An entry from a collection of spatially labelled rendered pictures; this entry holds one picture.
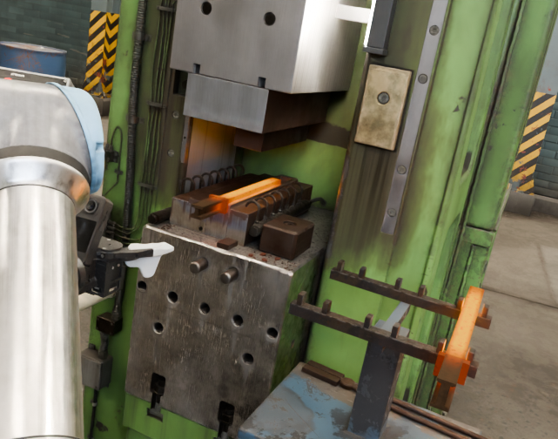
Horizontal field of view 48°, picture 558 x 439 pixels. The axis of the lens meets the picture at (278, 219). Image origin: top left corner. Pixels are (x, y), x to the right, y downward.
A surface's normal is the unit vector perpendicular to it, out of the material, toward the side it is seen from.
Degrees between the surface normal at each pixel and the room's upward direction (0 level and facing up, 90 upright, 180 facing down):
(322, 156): 90
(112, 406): 90
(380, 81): 90
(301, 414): 0
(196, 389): 90
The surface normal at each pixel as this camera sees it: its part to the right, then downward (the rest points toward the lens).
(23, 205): 0.17, -0.55
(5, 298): -0.12, -0.50
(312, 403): 0.17, -0.94
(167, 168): -0.39, 0.20
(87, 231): -0.24, -0.25
